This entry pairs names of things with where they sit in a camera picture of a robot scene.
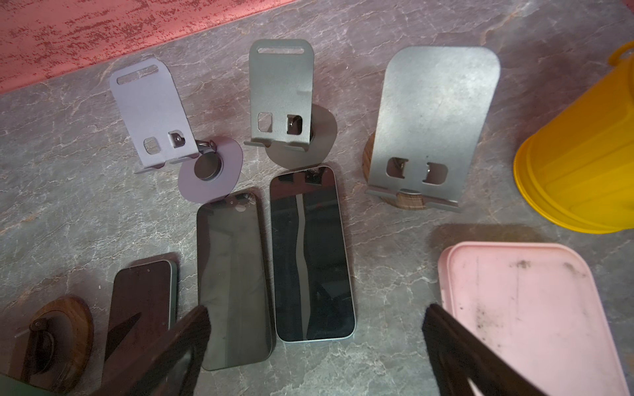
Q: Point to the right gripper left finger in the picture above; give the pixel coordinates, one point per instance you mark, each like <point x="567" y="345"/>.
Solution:
<point x="175" y="360"/>

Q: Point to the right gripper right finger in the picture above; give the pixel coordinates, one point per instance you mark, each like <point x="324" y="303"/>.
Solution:
<point x="460" y="361"/>

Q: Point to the black phone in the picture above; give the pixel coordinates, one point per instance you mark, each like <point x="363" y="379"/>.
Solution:
<point x="232" y="282"/>
<point x="143" y="309"/>
<point x="313" y="293"/>

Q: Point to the white edged phone front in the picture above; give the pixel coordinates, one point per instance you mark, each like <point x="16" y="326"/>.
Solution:
<point x="13" y="387"/>

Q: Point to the wooden round base stand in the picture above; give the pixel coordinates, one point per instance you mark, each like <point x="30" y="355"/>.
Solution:
<point x="53" y="349"/>

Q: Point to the round base phone stand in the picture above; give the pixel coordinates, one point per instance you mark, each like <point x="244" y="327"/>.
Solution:
<point x="156" y="121"/>

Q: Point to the wooden base grey phone stand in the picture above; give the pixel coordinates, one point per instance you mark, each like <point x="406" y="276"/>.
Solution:
<point x="434" y="103"/>

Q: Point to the grey phone stand back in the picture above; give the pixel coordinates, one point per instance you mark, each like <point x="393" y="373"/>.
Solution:
<point x="295" y="132"/>

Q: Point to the yellow metal bucket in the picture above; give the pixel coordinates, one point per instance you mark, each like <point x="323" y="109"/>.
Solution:
<point x="577" y="171"/>

